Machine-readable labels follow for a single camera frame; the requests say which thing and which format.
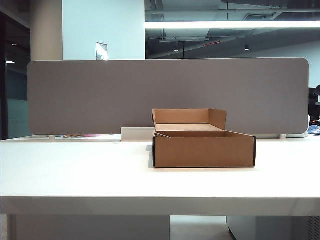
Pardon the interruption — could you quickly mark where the open brown cardboard box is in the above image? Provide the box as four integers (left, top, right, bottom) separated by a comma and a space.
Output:
151, 108, 257, 169

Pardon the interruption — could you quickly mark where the grey desk partition panel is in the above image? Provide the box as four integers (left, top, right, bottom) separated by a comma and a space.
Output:
26, 57, 311, 136

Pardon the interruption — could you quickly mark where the long white ceiling light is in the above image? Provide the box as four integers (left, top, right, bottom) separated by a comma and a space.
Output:
144, 20, 320, 30

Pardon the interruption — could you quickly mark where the ceiling air vent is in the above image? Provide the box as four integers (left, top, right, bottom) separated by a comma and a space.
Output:
244, 13, 276, 21

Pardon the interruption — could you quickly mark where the dark office chair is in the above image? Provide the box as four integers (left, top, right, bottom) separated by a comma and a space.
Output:
308, 84, 320, 118

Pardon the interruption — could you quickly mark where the wall poster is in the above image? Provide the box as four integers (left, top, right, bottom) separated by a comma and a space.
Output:
95, 42, 109, 61

